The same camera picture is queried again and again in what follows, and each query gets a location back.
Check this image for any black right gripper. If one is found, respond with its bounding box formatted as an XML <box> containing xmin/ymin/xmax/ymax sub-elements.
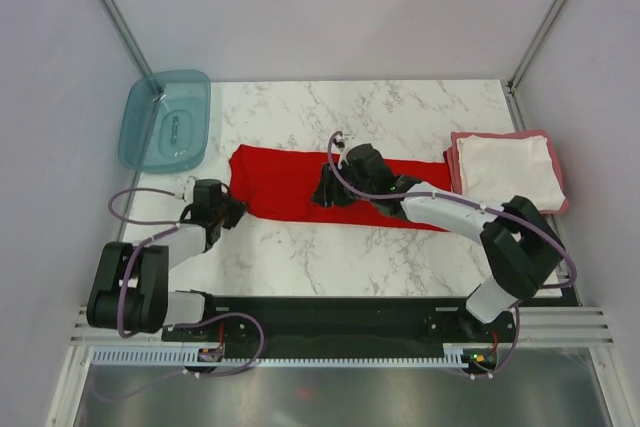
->
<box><xmin>311</xmin><ymin>161</ymin><xmax>375</xmax><ymax>208</ymax></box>

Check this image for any red t shirt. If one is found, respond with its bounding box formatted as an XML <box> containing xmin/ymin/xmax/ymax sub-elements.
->
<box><xmin>229</xmin><ymin>144</ymin><xmax>436</xmax><ymax>231</ymax></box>

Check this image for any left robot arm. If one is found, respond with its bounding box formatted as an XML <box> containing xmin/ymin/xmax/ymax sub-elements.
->
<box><xmin>86</xmin><ymin>179</ymin><xmax>248</xmax><ymax>338</ymax></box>

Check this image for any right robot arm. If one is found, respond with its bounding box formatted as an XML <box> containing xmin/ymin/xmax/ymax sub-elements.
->
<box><xmin>311</xmin><ymin>133</ymin><xmax>568</xmax><ymax>341</ymax></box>

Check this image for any teal transparent plastic bin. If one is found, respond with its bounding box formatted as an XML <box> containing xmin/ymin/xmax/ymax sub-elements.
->
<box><xmin>118</xmin><ymin>70</ymin><xmax>211</xmax><ymax>175</ymax></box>

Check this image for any pink folded t shirt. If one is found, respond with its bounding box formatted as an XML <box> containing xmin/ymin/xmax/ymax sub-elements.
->
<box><xmin>442</xmin><ymin>129</ymin><xmax>571</xmax><ymax>216</ymax></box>

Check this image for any white folded t shirt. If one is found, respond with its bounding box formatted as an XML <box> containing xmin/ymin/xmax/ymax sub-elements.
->
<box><xmin>456</xmin><ymin>132</ymin><xmax>567</xmax><ymax>214</ymax></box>

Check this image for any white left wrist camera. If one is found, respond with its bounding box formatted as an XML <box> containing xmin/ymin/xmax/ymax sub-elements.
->
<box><xmin>174</xmin><ymin>176</ymin><xmax>198</xmax><ymax>204</ymax></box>

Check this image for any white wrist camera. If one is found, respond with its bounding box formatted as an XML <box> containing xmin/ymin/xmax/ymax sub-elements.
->
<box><xmin>174</xmin><ymin>176</ymin><xmax>198</xmax><ymax>204</ymax></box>
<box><xmin>332</xmin><ymin>134</ymin><xmax>358</xmax><ymax>169</ymax></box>

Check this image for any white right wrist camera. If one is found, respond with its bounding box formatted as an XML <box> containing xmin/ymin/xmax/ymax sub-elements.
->
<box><xmin>332</xmin><ymin>134</ymin><xmax>358</xmax><ymax>169</ymax></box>

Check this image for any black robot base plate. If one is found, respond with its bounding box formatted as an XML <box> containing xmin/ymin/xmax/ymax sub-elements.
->
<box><xmin>160</xmin><ymin>294</ymin><xmax>581</xmax><ymax>363</ymax></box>

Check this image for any white slotted cable duct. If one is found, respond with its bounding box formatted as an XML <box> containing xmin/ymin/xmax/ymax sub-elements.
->
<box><xmin>91</xmin><ymin>346</ymin><xmax>468</xmax><ymax>368</ymax></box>

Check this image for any right aluminium corner post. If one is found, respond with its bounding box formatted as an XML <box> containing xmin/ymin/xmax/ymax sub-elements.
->
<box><xmin>504</xmin><ymin>0</ymin><xmax>599</xmax><ymax>93</ymax></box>

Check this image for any aluminium corner post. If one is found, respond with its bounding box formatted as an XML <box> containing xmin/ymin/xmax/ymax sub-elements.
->
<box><xmin>504</xmin><ymin>0</ymin><xmax>599</xmax><ymax>93</ymax></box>
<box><xmin>98</xmin><ymin>0</ymin><xmax>153</xmax><ymax>76</ymax></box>

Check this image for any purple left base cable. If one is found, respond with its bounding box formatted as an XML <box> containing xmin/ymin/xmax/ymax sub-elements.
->
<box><xmin>89</xmin><ymin>314</ymin><xmax>265</xmax><ymax>401</ymax></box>

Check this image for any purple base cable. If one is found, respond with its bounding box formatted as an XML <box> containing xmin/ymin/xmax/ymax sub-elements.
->
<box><xmin>89</xmin><ymin>314</ymin><xmax>265</xmax><ymax>401</ymax></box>
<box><xmin>462</xmin><ymin>306</ymin><xmax>521</xmax><ymax>382</ymax></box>

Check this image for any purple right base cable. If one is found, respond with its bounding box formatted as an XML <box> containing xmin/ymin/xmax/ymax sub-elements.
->
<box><xmin>462</xmin><ymin>306</ymin><xmax>521</xmax><ymax>382</ymax></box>

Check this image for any aluminium frame rail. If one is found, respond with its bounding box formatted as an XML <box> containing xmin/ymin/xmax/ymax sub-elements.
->
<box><xmin>69</xmin><ymin>306</ymin><xmax>614</xmax><ymax>348</ymax></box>

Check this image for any left aluminium corner post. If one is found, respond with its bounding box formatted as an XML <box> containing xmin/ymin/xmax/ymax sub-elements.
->
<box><xmin>98</xmin><ymin>0</ymin><xmax>153</xmax><ymax>76</ymax></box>

